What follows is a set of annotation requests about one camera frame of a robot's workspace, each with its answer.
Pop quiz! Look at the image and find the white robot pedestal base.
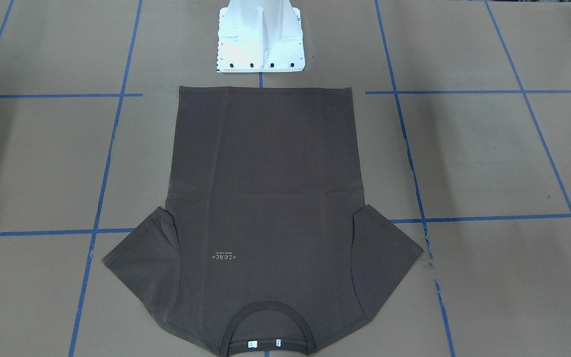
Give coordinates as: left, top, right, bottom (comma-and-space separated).
216, 0, 306, 73

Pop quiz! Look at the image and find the dark brown t-shirt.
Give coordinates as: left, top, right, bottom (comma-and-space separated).
103, 86, 422, 357

